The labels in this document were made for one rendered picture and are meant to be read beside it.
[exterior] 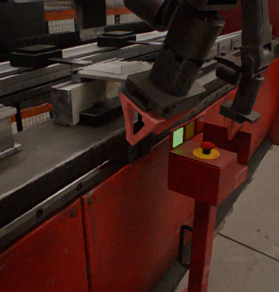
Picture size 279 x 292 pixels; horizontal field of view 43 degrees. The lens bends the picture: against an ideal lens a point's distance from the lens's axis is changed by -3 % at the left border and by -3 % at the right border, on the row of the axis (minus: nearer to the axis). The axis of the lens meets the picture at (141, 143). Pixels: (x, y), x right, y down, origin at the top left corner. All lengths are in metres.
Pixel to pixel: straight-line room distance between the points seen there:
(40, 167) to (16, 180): 0.06
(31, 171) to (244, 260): 1.35
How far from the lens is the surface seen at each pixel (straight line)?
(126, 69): 0.89
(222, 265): 1.81
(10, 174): 0.72
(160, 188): 1.17
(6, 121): 0.78
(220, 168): 0.94
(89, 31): 0.98
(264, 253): 1.93
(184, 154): 0.98
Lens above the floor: 1.19
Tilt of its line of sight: 23 degrees down
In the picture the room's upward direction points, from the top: straight up
